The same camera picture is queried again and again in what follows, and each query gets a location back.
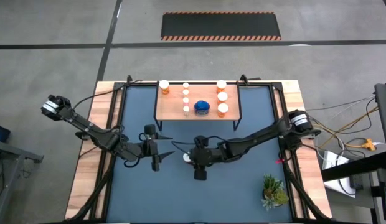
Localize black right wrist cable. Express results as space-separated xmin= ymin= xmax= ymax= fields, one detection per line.
xmin=171 ymin=140 xmax=194 ymax=154

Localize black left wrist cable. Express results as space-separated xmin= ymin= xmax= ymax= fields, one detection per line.
xmin=123 ymin=133 xmax=149 ymax=169

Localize black side desk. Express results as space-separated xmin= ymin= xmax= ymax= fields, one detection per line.
xmin=320 ymin=151 xmax=386 ymax=224

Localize yellow power splitter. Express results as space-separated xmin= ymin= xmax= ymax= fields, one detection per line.
xmin=360 ymin=138 xmax=377 ymax=152

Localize blue-grey table mat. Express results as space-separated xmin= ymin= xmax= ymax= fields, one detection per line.
xmin=106 ymin=85 xmax=293 ymax=223

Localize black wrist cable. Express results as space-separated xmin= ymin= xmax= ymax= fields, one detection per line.
xmin=123 ymin=133 xmax=149 ymax=169
xmin=171 ymin=140 xmax=194 ymax=154

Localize yellow floor cable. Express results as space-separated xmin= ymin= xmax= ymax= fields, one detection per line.
xmin=317 ymin=105 xmax=380 ymax=150

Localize black hazard-striped floor mat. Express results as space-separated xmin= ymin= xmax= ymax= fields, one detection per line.
xmin=161 ymin=11 xmax=282 ymax=42

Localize grey metal desk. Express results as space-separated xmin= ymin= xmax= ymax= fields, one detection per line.
xmin=0 ymin=139 xmax=44 ymax=224

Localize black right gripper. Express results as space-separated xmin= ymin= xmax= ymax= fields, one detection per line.
xmin=189 ymin=135 xmax=222 ymax=182

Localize white floor cable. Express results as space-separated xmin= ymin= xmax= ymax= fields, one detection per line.
xmin=304 ymin=95 xmax=377 ymax=111

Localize dark device blue light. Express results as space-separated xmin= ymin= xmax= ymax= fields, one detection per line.
xmin=0 ymin=123 xmax=12 ymax=143

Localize potted succulent plant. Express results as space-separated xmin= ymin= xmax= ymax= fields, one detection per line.
xmin=260 ymin=173 xmax=290 ymax=212

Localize white box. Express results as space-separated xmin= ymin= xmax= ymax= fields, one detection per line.
xmin=322 ymin=150 xmax=357 ymax=198

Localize blue Tums bottle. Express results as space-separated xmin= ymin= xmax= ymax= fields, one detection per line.
xmin=194 ymin=100 xmax=211 ymax=117

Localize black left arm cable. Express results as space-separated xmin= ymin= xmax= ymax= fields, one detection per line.
xmin=71 ymin=79 xmax=144 ymax=108

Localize grey monitor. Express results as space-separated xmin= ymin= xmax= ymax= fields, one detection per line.
xmin=374 ymin=82 xmax=386 ymax=162

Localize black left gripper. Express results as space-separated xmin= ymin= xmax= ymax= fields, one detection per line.
xmin=138 ymin=124 xmax=176 ymax=172

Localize wooden shelf black metal legs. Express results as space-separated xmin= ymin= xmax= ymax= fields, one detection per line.
xmin=153 ymin=81 xmax=243 ymax=133

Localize black aluminium table frame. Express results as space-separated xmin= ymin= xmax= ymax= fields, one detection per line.
xmin=64 ymin=74 xmax=334 ymax=224

